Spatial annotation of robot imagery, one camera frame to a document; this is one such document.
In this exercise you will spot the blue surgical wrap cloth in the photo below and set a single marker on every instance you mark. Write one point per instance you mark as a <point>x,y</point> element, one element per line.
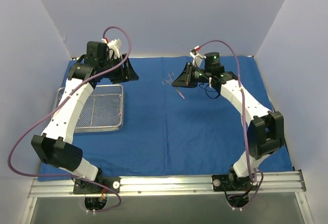
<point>164,134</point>

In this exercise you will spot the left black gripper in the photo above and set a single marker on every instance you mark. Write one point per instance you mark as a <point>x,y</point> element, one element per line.
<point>125,68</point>

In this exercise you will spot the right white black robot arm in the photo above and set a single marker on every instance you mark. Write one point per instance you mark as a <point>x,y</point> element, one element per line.
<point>263,129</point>

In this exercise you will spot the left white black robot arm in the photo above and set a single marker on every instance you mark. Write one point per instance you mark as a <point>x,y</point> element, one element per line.
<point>54,146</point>

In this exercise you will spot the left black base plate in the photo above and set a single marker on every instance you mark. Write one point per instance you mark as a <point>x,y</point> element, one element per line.
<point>82,187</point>

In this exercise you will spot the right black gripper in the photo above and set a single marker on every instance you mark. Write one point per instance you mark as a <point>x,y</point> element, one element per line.
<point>189,75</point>

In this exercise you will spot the aluminium front rail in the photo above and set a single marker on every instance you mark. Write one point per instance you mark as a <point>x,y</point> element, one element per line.
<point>273,182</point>

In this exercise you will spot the steel forceps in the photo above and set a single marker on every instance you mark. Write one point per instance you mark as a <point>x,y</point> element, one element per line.
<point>169,81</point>

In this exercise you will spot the wire mesh instrument tray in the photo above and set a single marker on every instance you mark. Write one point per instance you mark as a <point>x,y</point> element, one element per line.
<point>83,108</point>

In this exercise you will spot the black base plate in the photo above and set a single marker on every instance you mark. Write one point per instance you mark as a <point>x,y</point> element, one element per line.
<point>226,182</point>
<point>82,187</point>

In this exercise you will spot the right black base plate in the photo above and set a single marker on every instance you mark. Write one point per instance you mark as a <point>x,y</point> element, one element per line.
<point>226,182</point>

